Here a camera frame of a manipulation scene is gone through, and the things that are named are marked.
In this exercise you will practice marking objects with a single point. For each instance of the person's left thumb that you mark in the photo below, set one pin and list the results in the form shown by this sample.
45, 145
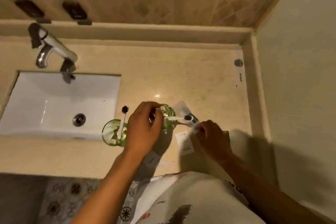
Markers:
158, 121

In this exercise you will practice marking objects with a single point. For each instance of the green glass cup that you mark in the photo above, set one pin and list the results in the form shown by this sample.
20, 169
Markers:
111, 133
169, 113

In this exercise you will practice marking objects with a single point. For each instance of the chrome faucet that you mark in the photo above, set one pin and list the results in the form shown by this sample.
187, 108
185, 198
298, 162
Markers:
56, 46

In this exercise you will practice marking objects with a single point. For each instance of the person's white printed shirt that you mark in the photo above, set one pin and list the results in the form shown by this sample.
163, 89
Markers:
199, 200

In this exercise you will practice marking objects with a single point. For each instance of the white rectangular sink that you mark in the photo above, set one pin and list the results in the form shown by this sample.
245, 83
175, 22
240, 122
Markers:
47, 100

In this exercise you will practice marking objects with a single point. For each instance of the person's right fingers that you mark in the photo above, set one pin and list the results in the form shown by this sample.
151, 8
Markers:
201, 127

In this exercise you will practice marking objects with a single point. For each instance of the dark wall socket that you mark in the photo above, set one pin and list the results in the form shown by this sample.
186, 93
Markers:
29, 8
74, 10

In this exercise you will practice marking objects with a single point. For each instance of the person's right forearm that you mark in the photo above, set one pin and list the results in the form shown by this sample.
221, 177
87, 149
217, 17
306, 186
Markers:
262, 192

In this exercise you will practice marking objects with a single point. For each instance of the round metal cap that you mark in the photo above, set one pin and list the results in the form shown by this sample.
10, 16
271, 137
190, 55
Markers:
238, 63

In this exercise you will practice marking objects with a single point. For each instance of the white toothbrush with black head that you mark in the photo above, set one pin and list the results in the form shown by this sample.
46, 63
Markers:
123, 121
173, 118

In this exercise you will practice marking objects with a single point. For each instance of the person's right hand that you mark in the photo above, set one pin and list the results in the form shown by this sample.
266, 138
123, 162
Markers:
214, 139

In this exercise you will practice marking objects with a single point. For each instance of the person's left forearm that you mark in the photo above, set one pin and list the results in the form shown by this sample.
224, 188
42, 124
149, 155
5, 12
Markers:
110, 189

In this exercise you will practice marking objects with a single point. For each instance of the metal sink drain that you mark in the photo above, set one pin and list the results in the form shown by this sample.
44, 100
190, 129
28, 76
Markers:
79, 119

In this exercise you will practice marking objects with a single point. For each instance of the clear plastic wrapper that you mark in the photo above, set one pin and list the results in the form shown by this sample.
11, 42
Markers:
181, 107

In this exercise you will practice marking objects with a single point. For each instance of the person's left hand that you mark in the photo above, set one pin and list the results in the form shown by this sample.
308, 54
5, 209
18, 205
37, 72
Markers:
141, 132

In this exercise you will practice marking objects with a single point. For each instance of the small white box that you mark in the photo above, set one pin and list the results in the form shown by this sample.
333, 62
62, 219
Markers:
153, 160

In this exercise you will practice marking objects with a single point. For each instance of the small black and white tube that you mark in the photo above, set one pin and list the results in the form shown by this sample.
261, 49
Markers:
193, 121

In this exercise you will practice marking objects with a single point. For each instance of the white paper card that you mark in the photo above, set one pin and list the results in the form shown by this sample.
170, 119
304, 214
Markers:
185, 143

